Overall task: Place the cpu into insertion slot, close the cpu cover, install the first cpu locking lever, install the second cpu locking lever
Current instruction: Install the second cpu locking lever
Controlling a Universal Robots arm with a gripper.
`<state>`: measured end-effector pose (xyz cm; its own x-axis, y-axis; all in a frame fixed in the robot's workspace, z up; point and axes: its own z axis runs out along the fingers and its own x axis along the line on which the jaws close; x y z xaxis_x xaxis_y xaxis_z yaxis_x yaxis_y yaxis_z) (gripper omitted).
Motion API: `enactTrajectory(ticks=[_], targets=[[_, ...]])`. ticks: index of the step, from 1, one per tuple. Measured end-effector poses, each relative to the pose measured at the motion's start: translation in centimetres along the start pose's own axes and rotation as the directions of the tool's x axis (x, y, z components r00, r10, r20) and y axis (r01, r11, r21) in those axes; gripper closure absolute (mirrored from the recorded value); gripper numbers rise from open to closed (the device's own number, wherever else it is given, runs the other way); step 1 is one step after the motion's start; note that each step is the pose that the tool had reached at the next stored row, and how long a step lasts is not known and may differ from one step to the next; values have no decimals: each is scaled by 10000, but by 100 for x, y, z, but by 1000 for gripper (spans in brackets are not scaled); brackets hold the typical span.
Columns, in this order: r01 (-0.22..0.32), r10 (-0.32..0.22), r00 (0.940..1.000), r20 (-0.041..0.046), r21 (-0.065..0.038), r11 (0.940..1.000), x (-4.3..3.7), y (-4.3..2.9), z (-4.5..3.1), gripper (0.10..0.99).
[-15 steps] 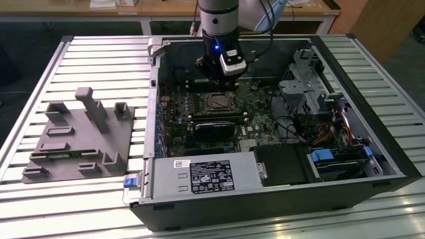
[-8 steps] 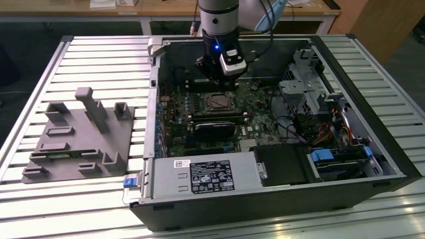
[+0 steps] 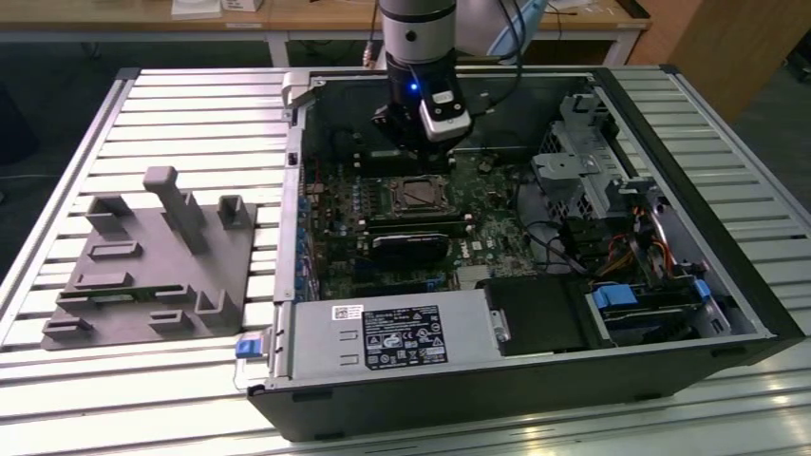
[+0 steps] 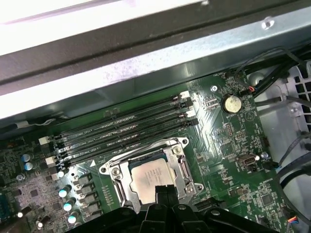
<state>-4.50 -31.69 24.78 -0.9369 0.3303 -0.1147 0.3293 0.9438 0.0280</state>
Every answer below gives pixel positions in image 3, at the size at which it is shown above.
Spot wooden cabinet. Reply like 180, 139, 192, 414
664, 0, 811, 125

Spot black PC case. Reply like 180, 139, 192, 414
244, 64, 807, 443

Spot black graphics card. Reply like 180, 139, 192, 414
370, 231, 450, 261

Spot black drive bay cover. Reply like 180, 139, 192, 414
483, 276, 600, 358

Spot silver CPU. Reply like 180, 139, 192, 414
403, 181, 444, 208

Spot orange yellow power wires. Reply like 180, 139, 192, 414
596, 236, 674, 277

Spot wooden desk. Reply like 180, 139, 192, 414
0, 0, 654, 67

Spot grey parts rack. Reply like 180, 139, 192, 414
37, 165, 260, 352

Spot hard disk in blue carrier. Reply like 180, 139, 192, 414
586, 280, 702, 346

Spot small silver heat sink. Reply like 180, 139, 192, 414
456, 264, 491, 287

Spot CPU socket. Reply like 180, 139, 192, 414
384, 173, 459, 216

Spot silver power supply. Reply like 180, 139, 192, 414
264, 288, 510, 381

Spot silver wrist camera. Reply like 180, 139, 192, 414
418, 88, 475, 143

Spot green motherboard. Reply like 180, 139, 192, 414
300, 151, 552, 303

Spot green RAM stick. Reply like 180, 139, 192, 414
87, 286, 157, 302

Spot grey metal drive cage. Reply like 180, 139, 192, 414
528, 92, 664, 222

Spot white box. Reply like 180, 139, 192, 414
169, 0, 224, 21

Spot blue plastic pull tab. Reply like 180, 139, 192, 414
234, 333, 268, 360

